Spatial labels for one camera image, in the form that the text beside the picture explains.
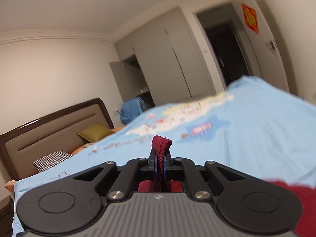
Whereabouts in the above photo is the brown padded headboard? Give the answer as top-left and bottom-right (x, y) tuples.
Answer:
(1, 98), (114, 180)

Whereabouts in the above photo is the olive green pillow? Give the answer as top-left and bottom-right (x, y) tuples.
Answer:
(77, 124), (114, 143)

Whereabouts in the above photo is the dark red knit shirt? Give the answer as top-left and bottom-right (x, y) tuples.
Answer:
(138, 135), (316, 236)

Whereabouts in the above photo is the white bedroom door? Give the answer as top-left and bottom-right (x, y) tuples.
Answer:
(231, 0), (289, 91)

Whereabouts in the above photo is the light blue cartoon bedspread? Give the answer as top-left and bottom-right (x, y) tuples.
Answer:
(13, 77), (315, 236)

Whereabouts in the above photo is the open wardrobe door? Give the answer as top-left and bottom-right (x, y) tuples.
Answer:
(110, 62), (146, 102)

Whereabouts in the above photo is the grey built-in wardrobe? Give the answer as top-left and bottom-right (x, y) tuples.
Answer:
(115, 9), (215, 106)

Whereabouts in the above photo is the metal door handle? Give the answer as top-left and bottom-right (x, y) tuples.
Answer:
(265, 40), (277, 53)

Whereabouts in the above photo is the red fu door decoration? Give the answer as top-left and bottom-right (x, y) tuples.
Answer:
(242, 3), (259, 35)

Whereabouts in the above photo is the blue clothes pile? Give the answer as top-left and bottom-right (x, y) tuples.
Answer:
(120, 97), (146, 125)

